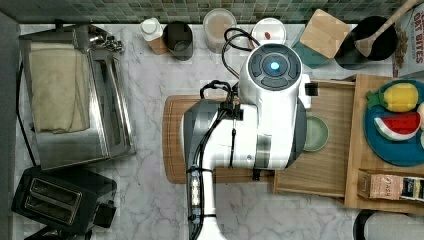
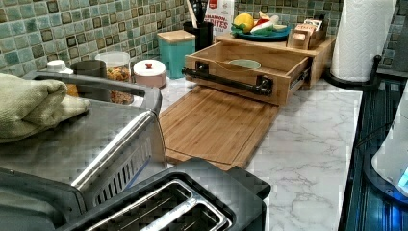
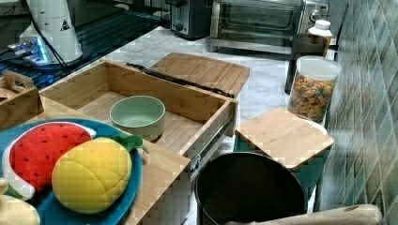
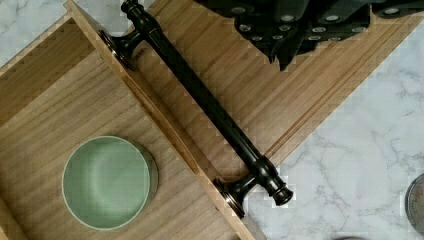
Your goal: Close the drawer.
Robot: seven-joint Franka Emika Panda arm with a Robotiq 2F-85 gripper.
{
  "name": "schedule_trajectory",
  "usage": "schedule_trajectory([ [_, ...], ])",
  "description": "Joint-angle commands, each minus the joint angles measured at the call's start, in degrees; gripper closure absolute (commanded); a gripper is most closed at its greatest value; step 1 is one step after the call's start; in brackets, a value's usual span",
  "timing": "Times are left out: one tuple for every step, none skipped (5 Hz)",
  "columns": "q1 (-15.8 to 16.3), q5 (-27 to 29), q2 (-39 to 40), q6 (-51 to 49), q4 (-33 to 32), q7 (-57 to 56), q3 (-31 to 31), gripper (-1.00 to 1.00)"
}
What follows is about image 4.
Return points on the wooden cutting board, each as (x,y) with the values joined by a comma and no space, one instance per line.
(345,100)

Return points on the light wooden drawer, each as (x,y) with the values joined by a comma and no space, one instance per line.
(66,89)

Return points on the green ceramic bowl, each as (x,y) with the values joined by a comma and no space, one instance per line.
(108,181)

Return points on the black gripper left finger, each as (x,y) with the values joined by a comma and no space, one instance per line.
(263,28)

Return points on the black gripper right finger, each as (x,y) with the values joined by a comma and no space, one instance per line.
(311,21)

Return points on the dark bronze drawer handle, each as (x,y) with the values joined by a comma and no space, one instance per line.
(260,169)

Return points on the grey round dish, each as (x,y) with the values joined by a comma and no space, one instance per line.
(414,204)

